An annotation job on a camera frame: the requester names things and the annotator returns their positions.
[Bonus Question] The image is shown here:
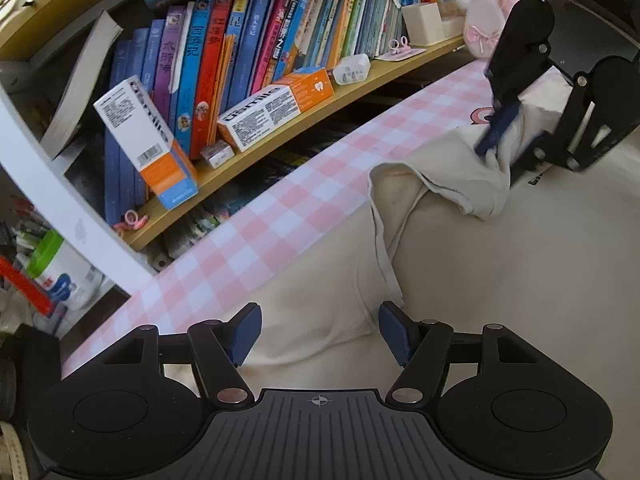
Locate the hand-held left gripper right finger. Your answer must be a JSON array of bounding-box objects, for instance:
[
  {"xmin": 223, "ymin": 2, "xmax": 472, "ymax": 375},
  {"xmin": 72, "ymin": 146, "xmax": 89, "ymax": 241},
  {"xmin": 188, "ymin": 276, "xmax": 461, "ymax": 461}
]
[{"xmin": 378, "ymin": 301, "xmax": 576, "ymax": 406}]

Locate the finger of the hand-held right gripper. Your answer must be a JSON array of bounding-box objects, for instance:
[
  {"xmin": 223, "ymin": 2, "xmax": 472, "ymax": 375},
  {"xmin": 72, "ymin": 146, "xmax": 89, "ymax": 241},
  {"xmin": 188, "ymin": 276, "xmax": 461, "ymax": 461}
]
[
  {"xmin": 510, "ymin": 74, "xmax": 636, "ymax": 188},
  {"xmin": 475, "ymin": 42, "xmax": 551, "ymax": 157}
]

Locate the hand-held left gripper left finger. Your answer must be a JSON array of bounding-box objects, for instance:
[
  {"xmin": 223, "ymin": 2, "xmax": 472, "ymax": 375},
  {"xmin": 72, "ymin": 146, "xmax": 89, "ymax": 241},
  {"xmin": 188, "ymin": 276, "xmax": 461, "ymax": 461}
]
[{"xmin": 62, "ymin": 303, "xmax": 263, "ymax": 410}]

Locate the cream t-shirt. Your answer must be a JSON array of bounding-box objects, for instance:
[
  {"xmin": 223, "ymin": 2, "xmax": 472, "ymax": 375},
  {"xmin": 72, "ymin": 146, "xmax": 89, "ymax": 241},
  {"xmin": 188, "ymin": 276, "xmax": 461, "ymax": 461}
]
[{"xmin": 165, "ymin": 66, "xmax": 640, "ymax": 436}]

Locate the low cream container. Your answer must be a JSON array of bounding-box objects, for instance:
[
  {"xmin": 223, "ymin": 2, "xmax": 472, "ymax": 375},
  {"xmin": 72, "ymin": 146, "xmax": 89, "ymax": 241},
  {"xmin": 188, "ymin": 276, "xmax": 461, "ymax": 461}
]
[{"xmin": 440, "ymin": 16, "xmax": 467, "ymax": 39}]

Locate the pink note pad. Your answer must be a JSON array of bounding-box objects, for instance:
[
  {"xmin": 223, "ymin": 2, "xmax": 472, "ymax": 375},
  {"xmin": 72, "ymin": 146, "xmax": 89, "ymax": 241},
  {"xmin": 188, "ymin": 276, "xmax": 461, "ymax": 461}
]
[{"xmin": 376, "ymin": 45, "xmax": 427, "ymax": 62}]

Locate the pink plush toy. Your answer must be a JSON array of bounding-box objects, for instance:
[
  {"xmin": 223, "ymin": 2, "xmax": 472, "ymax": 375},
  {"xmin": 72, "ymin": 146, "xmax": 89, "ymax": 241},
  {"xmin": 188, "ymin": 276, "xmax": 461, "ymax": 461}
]
[{"xmin": 460, "ymin": 0, "xmax": 531, "ymax": 58}]

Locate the cream pen holder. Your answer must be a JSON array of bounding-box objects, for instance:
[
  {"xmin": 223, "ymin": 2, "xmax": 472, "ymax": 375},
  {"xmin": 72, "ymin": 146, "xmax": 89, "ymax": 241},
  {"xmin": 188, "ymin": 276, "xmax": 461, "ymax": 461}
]
[{"xmin": 401, "ymin": 2, "xmax": 446, "ymax": 46}]

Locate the pink checked desk mat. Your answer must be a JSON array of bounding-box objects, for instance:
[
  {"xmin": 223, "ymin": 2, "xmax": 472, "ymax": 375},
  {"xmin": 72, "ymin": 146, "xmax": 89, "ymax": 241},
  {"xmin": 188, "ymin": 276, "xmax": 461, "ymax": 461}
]
[{"xmin": 60, "ymin": 52, "xmax": 501, "ymax": 381}]

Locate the white charger adapter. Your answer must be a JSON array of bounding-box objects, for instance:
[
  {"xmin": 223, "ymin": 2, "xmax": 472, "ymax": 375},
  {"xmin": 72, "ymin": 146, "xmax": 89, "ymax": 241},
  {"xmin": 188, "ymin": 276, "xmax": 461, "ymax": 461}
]
[{"xmin": 332, "ymin": 54, "xmax": 372, "ymax": 86}]

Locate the pink binder clip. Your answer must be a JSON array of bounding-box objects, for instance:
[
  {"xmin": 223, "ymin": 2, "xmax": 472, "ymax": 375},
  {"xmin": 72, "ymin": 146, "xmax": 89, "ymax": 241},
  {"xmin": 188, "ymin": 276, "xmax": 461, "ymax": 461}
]
[{"xmin": 114, "ymin": 210, "xmax": 150, "ymax": 233}]

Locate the small white box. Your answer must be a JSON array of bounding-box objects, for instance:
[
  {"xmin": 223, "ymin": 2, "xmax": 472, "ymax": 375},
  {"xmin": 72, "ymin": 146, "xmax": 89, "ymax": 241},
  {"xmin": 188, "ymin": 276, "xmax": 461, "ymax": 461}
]
[{"xmin": 200, "ymin": 141, "xmax": 236, "ymax": 169}]

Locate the wooden bookshelf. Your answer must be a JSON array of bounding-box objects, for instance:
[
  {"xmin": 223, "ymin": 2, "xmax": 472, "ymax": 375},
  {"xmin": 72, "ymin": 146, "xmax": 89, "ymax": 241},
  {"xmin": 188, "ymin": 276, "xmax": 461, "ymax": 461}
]
[{"xmin": 0, "ymin": 0, "xmax": 471, "ymax": 281}]

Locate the white tin with green lid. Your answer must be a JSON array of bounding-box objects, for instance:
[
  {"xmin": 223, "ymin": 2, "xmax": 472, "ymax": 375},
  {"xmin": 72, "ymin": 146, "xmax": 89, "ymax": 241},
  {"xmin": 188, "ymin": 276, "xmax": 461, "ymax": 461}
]
[{"xmin": 25, "ymin": 230, "xmax": 106, "ymax": 311}]

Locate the white and orange box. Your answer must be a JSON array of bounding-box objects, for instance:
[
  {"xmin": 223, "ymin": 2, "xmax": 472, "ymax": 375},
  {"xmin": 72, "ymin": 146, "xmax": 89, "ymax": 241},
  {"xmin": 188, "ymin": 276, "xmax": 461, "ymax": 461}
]
[
  {"xmin": 93, "ymin": 76, "xmax": 200, "ymax": 211},
  {"xmin": 217, "ymin": 66, "xmax": 335, "ymax": 153}
]

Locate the red box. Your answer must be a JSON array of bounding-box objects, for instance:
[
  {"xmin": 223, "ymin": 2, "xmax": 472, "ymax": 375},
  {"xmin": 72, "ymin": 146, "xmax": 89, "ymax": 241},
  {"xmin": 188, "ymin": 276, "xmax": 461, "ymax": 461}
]
[{"xmin": 0, "ymin": 255, "xmax": 56, "ymax": 317}]

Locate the row of books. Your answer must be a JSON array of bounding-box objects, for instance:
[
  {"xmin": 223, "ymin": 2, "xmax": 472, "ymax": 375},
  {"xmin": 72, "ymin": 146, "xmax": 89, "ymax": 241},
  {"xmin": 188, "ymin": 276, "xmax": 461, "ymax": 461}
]
[{"xmin": 102, "ymin": 0, "xmax": 423, "ymax": 226}]

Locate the thick grey book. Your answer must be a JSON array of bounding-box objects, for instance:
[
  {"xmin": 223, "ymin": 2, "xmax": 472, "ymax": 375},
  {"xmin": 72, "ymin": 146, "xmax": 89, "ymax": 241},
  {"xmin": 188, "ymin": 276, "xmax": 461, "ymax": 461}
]
[{"xmin": 40, "ymin": 9, "xmax": 124, "ymax": 161}]

